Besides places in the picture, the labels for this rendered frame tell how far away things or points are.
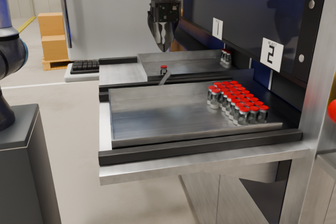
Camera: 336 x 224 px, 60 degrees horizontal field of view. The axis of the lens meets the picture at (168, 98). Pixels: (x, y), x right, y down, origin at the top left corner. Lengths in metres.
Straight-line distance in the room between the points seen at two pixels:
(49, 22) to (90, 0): 3.02
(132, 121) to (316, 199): 0.42
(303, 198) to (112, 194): 1.31
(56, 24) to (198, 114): 3.84
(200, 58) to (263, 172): 0.57
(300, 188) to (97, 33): 1.09
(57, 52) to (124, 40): 2.73
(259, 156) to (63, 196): 1.46
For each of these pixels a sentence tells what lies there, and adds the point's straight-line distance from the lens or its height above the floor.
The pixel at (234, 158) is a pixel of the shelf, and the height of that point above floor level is 0.88.
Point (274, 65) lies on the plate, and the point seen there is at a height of 1.00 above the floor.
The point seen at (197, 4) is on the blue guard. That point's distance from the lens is 1.22.
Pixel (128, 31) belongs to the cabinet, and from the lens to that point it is 1.44.
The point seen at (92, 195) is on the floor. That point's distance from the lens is 1.84.
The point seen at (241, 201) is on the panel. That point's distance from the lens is 0.98.
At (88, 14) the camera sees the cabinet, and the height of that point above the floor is 1.02.
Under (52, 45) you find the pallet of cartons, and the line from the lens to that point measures 4.10.
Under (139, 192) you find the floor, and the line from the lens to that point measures 1.82.
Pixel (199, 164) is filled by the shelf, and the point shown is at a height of 0.88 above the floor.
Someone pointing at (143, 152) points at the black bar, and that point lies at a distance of 0.53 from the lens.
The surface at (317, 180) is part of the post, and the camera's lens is 0.67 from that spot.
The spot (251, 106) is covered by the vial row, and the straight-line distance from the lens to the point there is 0.65.
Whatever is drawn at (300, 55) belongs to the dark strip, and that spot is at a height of 1.04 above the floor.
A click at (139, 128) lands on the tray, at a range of 0.64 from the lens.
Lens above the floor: 1.19
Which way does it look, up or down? 23 degrees down
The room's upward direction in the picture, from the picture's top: straight up
